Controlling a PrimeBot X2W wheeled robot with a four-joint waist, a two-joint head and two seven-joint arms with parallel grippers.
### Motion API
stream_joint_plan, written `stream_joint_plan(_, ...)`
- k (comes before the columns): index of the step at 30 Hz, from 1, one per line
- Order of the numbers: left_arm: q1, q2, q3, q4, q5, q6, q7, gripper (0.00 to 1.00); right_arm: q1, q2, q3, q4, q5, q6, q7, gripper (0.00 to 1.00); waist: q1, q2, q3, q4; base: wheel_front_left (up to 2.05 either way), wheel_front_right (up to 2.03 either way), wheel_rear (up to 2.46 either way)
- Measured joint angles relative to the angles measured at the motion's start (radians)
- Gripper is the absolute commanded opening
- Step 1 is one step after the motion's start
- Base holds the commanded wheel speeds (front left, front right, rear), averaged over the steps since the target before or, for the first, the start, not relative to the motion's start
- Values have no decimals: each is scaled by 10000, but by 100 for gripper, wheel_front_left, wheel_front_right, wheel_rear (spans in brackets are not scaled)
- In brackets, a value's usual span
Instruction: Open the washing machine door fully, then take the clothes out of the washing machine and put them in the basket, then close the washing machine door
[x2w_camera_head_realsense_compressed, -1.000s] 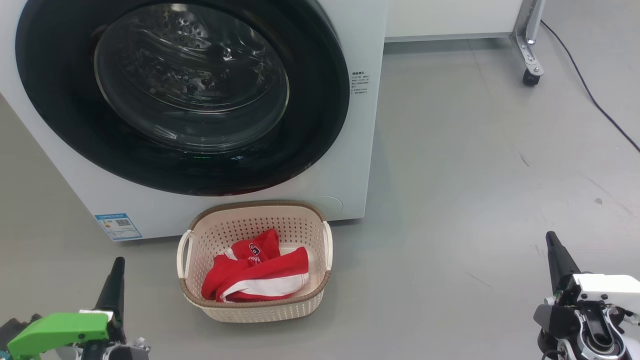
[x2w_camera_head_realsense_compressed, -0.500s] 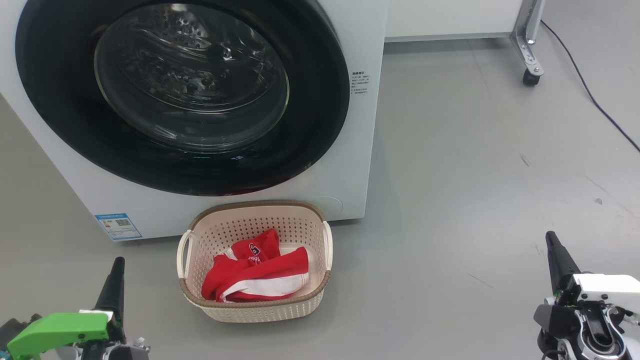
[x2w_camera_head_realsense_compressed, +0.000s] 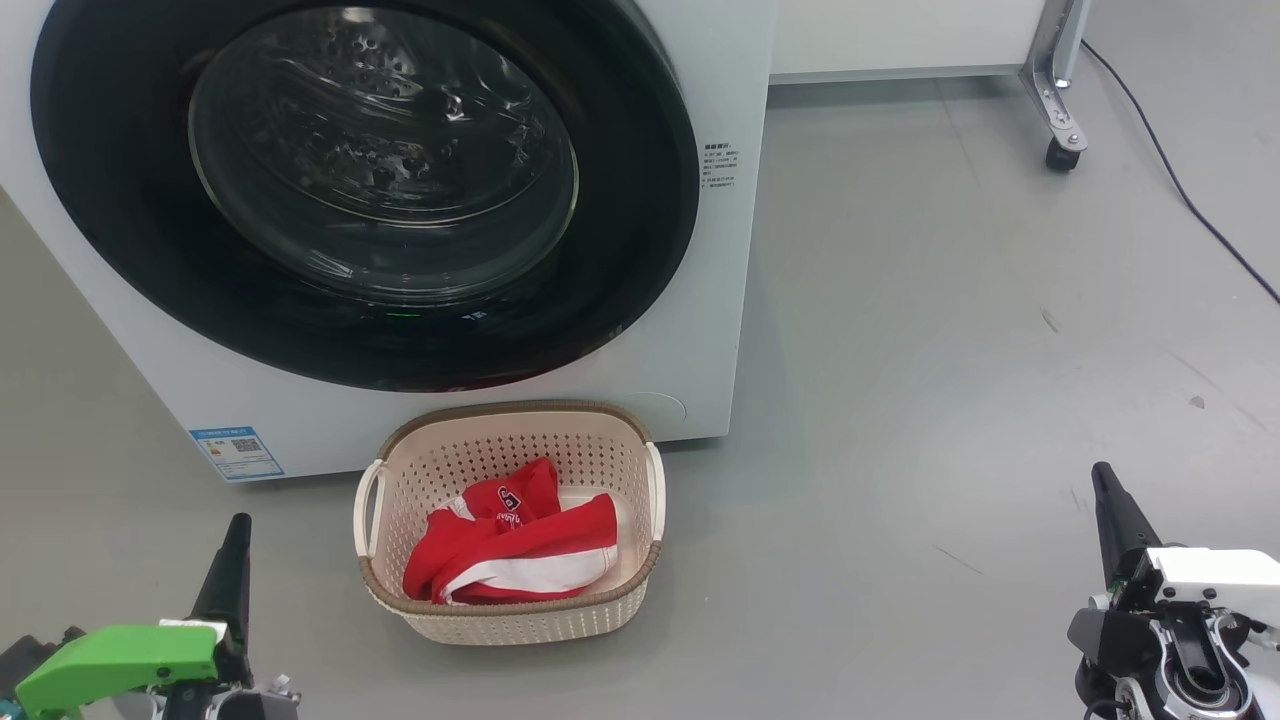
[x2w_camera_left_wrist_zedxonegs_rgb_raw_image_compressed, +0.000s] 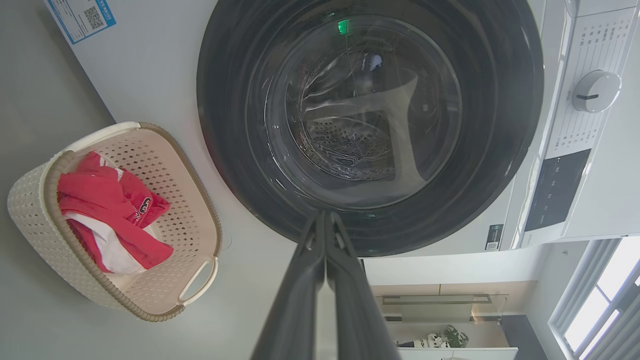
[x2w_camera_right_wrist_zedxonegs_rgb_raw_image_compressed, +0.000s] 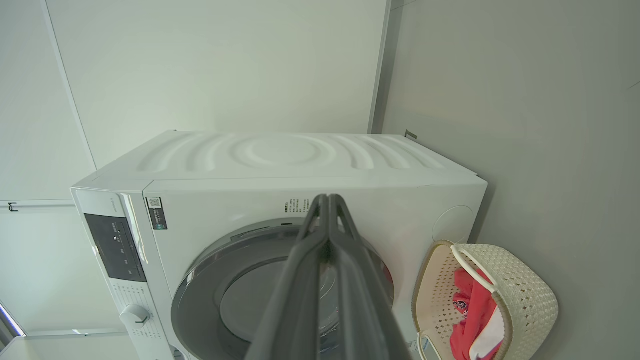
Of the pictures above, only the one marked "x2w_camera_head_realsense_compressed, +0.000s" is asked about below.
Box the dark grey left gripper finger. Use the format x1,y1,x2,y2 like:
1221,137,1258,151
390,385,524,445
188,512,254,656

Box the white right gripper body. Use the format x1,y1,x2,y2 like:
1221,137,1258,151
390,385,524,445
1108,545,1280,628

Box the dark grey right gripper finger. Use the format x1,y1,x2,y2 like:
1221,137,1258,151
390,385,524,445
1090,461,1163,593

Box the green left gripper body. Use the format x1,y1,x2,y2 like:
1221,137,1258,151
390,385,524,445
13,620,301,720

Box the red garment with white trim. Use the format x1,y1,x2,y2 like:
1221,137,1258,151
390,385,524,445
403,492,619,606

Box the dark round washing machine door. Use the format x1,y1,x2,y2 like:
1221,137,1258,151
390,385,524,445
30,0,701,393

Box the cream perforated laundry basket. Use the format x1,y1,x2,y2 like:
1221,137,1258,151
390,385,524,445
352,400,667,647

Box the white front-load washing machine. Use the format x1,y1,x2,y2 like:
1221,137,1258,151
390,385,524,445
0,0,779,483

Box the blue energy label sticker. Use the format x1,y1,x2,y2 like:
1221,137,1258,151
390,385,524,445
188,426,287,484

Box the black floor cable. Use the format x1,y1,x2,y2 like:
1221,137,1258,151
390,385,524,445
1080,38,1280,306

